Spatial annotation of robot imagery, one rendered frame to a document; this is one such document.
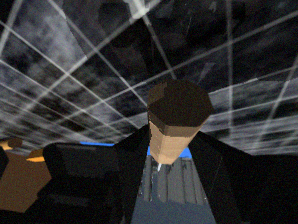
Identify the orange rectangular bar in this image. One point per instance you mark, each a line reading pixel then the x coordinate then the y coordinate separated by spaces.
pixel 36 155

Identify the blue flat strip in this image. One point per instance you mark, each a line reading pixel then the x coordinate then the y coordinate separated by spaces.
pixel 185 154

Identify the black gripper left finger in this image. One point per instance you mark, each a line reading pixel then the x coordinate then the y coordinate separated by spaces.
pixel 122 164

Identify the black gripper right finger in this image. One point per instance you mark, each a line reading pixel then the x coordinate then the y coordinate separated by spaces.
pixel 235 182

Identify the hammer with orange handle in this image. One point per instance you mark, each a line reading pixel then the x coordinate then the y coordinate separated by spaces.
pixel 11 143

